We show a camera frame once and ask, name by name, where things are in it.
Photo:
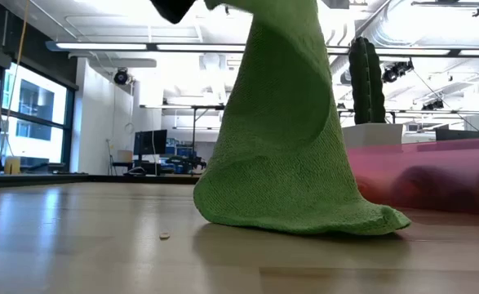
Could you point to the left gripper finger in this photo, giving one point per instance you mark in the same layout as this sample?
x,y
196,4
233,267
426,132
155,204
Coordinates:
x,y
174,10

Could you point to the deep green microfiber towel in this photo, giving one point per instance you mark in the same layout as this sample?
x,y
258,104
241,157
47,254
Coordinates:
x,y
280,163

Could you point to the yellow microfiber towel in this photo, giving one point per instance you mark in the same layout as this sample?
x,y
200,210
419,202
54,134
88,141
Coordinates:
x,y
371,190

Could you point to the teal microfiber towel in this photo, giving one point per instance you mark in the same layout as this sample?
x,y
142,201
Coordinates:
x,y
427,188

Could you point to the black background robot arm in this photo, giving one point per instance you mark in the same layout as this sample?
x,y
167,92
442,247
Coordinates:
x,y
186,161

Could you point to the pink translucent plastic basket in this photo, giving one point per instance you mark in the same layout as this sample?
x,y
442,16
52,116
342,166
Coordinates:
x,y
447,153

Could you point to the black round ceiling lamp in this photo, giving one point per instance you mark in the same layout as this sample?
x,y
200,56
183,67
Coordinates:
x,y
121,77

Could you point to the black computer monitor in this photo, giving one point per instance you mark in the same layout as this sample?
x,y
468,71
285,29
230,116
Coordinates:
x,y
151,142

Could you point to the beige background box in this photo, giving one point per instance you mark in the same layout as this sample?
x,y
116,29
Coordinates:
x,y
125,156

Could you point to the brown cardboard box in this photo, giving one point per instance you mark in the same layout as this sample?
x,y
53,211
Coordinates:
x,y
12,166

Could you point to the small tan chip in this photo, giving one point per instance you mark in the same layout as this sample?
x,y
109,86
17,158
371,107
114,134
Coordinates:
x,y
164,235

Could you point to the black ceiling spotlights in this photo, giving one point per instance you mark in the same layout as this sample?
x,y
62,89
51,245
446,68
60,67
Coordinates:
x,y
394,71

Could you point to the dark flat screen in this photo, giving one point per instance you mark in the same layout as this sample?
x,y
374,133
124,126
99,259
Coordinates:
x,y
457,134

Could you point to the black background gantry frame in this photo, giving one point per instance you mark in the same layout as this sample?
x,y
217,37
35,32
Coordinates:
x,y
193,130

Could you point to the black metal table frame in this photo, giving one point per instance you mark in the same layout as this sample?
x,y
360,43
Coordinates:
x,y
100,179

